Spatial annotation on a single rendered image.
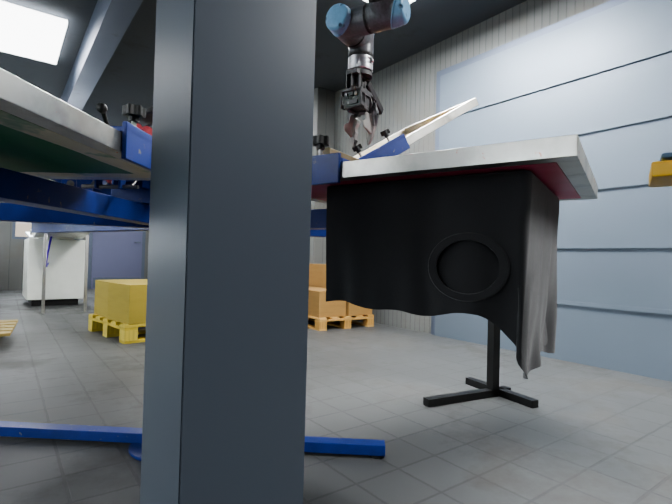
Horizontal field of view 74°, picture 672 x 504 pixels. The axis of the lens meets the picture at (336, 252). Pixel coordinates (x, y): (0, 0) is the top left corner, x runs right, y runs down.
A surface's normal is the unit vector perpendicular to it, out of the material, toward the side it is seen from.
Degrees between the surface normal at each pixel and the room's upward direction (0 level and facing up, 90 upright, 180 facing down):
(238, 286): 90
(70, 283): 90
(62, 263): 90
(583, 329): 90
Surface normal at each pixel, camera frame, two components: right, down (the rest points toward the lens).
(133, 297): 0.76, 0.01
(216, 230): 0.60, 0.00
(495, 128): -0.80, -0.03
